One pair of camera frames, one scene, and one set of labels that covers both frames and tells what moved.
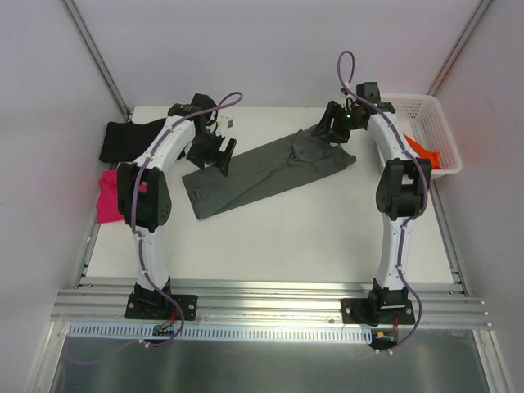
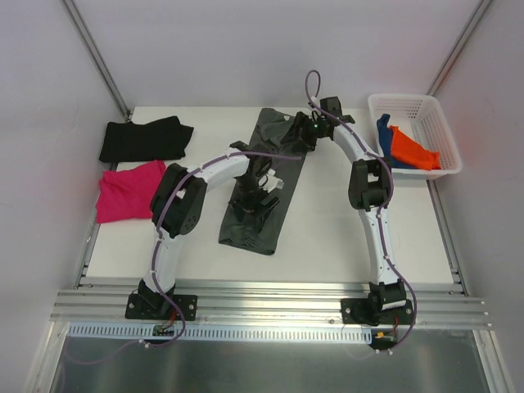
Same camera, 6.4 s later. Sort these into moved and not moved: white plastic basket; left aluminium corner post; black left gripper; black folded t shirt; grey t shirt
Moved: black left gripper; grey t shirt
Not moved: black folded t shirt; white plastic basket; left aluminium corner post
